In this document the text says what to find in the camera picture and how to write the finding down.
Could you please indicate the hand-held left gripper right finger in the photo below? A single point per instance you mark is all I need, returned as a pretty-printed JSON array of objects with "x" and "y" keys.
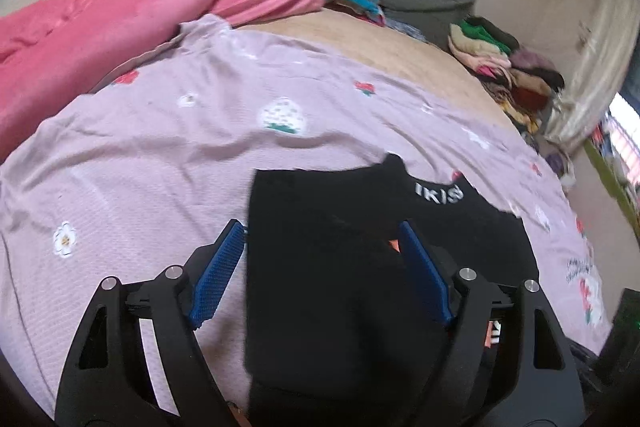
[{"x": 422, "y": 272}]

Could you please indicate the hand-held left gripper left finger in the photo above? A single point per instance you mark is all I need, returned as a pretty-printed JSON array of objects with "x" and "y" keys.
[{"x": 220, "y": 267}]

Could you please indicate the black garment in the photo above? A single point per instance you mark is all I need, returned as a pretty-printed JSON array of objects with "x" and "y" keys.
[{"x": 325, "y": 257}]

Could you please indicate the pile of mixed clothes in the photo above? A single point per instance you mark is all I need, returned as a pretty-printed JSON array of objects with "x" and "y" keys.
[{"x": 500, "y": 67}]

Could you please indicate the purple printed bedsheet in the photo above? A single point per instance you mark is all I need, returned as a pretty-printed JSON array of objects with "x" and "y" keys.
[{"x": 200, "y": 147}]

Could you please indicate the green ledge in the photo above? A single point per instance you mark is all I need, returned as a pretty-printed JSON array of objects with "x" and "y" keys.
[{"x": 612, "y": 187}]

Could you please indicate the purple and white cloth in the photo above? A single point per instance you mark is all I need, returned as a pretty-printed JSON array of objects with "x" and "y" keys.
[{"x": 562, "y": 167}]

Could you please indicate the beige mattress cover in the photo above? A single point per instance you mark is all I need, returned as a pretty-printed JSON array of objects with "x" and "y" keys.
[{"x": 375, "y": 52}]

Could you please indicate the blue patterned cloth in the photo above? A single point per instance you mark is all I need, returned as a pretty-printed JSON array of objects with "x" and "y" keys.
[{"x": 405, "y": 31}]

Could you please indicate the pink blanket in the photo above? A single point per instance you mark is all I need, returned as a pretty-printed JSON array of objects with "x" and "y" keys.
[{"x": 100, "y": 32}]

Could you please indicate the cream curtain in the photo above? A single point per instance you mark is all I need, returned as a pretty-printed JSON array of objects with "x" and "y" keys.
[{"x": 595, "y": 57}]

